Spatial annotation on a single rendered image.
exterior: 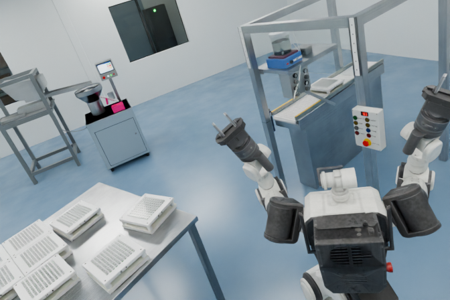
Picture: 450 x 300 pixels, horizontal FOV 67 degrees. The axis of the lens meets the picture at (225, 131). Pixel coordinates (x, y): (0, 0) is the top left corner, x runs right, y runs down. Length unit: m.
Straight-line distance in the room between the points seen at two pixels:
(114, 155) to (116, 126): 0.40
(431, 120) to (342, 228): 0.44
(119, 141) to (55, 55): 2.98
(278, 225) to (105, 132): 3.72
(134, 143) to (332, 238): 3.95
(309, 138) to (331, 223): 1.92
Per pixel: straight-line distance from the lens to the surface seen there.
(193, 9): 7.57
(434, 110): 1.23
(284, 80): 2.66
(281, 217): 1.25
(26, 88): 5.42
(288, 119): 2.86
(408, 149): 1.30
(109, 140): 4.76
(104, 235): 2.23
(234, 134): 1.20
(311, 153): 3.10
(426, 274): 2.65
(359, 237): 1.13
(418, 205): 1.25
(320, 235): 1.14
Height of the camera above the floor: 2.02
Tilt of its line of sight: 25 degrees down
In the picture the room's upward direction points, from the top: 17 degrees counter-clockwise
